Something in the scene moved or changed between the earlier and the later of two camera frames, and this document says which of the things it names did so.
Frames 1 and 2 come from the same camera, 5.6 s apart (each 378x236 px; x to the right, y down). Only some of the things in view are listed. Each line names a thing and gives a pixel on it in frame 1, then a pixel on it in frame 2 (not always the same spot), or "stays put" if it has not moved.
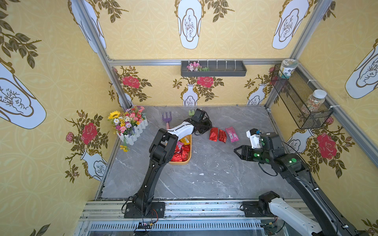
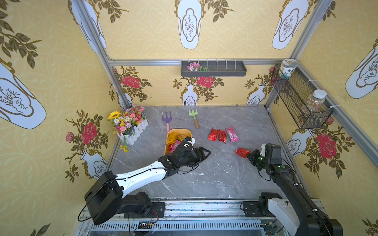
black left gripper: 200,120 -> 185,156
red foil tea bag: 222,135 stays put
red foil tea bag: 213,134 stays put
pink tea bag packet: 232,134 stays put
